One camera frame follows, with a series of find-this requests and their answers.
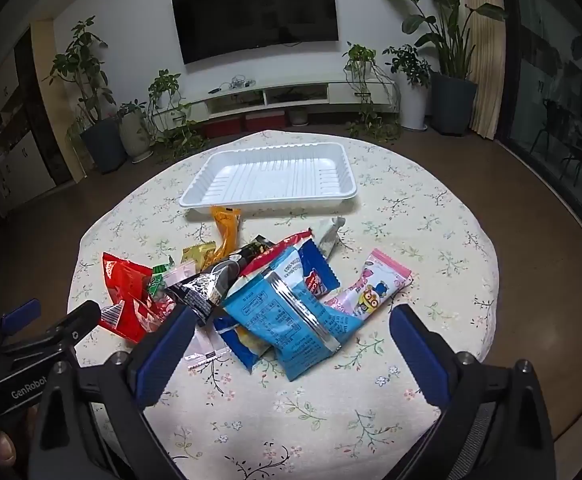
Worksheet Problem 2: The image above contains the light blue snack packet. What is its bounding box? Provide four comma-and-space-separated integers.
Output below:
222, 247, 362, 382

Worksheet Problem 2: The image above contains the blue yellow cake packet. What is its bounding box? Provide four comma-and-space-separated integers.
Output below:
214, 230, 342, 372

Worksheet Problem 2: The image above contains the tangle of cables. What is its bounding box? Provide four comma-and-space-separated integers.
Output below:
218, 76, 254, 92

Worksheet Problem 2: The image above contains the white fruit print snack packet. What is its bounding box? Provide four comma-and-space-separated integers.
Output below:
163, 265, 204, 288

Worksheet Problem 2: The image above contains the pink cartoon snack packet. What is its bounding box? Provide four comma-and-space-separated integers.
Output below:
321, 248, 414, 322

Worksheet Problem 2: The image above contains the plant in white pot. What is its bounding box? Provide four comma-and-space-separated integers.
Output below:
383, 44, 434, 131

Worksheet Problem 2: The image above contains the dark green snack packet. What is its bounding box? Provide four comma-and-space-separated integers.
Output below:
243, 236, 278, 263

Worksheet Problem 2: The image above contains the silver snack packet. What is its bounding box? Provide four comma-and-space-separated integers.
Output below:
318, 216, 346, 257

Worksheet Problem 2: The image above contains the gold snack packet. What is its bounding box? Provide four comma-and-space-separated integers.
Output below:
181, 242, 218, 271

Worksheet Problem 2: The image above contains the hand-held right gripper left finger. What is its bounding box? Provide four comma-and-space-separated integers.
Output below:
28, 304, 199, 480

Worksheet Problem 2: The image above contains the beige curtain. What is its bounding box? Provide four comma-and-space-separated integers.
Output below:
458, 0, 506, 141

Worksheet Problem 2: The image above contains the person's left hand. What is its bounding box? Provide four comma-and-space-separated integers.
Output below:
0, 405, 36, 480

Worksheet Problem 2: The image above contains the large leaf plant dark pot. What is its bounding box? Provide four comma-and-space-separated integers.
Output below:
369, 0, 506, 136

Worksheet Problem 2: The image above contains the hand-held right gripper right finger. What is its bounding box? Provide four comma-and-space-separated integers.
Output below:
388, 304, 556, 480

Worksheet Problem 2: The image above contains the round floral tablecloth table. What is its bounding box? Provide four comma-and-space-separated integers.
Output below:
68, 130, 500, 480

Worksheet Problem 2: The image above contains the white plastic tray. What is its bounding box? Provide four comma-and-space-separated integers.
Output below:
180, 142, 359, 211

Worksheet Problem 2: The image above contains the black snack packet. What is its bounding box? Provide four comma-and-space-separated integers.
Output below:
165, 254, 252, 328

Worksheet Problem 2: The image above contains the glass sliding door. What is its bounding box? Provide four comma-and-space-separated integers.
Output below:
496, 0, 582, 246

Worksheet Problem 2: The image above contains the white clear snack wrapper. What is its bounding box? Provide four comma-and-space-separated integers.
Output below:
185, 331, 232, 372

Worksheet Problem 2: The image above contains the red snack packet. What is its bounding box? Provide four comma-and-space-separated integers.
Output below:
102, 252, 176, 345

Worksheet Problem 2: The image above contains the tall plant in dark pot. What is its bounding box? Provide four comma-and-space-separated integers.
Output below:
43, 16, 128, 175

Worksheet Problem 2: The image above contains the white television cabinet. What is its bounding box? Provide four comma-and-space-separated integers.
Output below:
151, 72, 402, 123

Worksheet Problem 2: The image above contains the red storage box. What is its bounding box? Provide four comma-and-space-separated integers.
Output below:
203, 116, 244, 138
245, 110, 286, 133

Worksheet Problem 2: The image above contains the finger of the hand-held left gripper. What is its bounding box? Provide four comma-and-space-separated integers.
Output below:
0, 299, 42, 348
46, 300, 102, 356

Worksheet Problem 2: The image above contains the black wall television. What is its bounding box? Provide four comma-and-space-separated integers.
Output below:
171, 0, 340, 66

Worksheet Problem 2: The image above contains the plant in grey ribbed pot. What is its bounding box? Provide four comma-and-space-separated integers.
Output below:
116, 100, 152, 163

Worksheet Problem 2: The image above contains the orange snack packet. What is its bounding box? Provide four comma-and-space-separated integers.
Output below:
210, 205, 242, 256

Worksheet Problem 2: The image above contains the wooden wall cabinet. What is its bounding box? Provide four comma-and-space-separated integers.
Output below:
0, 35, 72, 221

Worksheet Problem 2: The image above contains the trailing vine plant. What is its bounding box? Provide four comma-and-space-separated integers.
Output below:
342, 42, 404, 143
147, 69, 209, 163

